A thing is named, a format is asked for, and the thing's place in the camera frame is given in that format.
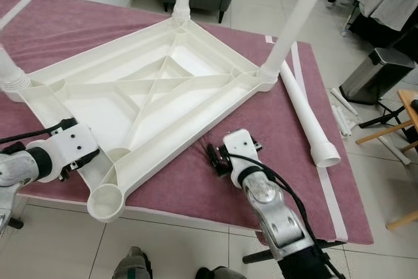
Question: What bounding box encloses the light wooden stick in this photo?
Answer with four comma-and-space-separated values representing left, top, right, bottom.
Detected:
356, 119, 416, 146

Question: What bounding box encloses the black tripod stand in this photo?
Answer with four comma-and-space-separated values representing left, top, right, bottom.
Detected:
359, 106, 412, 129

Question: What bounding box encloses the dark robot left foot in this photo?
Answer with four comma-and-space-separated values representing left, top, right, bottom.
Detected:
112, 246, 153, 279

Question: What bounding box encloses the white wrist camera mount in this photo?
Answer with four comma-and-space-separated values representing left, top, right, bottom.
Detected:
222, 130, 257, 178
49, 124, 100, 169

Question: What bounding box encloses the steel trash bin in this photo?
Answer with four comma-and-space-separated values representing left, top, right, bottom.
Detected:
340, 47, 417, 105

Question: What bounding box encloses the maroon cloth with white stripes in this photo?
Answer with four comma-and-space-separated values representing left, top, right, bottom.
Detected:
0, 0, 374, 246

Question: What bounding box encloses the dark robot foot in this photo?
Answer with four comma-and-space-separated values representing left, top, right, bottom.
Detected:
112, 246, 153, 279
196, 266, 247, 279

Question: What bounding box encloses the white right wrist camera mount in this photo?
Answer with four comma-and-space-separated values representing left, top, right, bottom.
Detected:
222, 130, 257, 178

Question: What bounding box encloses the white plastic children table top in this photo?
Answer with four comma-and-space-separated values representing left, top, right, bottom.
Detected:
18, 16, 280, 222

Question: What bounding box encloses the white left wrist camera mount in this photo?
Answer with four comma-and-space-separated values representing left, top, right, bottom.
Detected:
49, 124, 100, 169

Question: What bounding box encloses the white plastic tube bundle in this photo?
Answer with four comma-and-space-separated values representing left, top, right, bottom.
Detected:
329, 86, 360, 137

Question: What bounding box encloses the dark robot right foot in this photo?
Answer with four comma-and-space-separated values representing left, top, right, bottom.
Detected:
196, 266, 247, 279

